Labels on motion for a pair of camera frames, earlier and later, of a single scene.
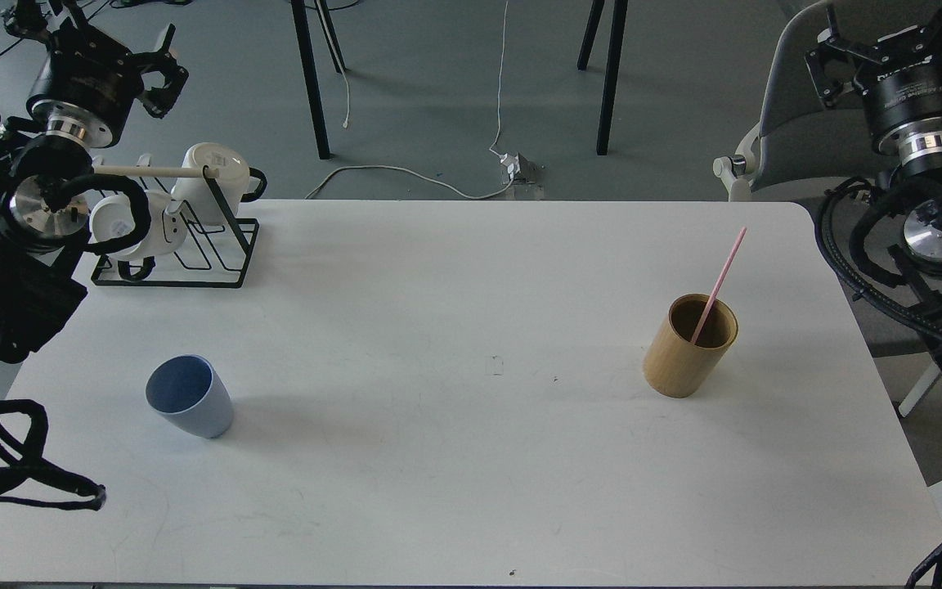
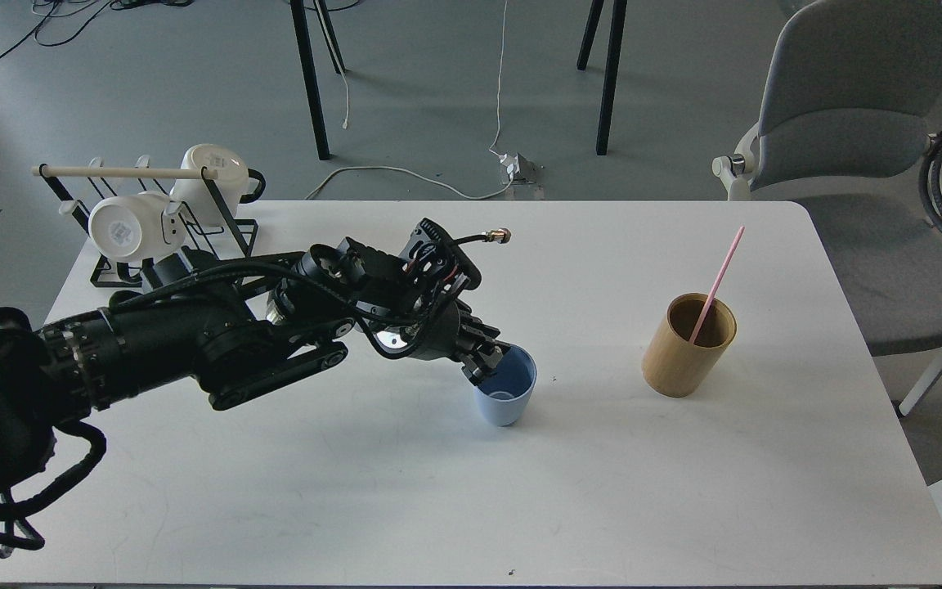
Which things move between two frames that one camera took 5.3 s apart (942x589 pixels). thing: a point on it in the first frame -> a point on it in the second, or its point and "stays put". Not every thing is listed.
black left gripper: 89,84 -> 410,305
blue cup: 190,392 -> 502,397
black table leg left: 300,15 stays put
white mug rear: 191,194 stays put
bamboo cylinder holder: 675,367 stays put
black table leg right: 615,48 stays put
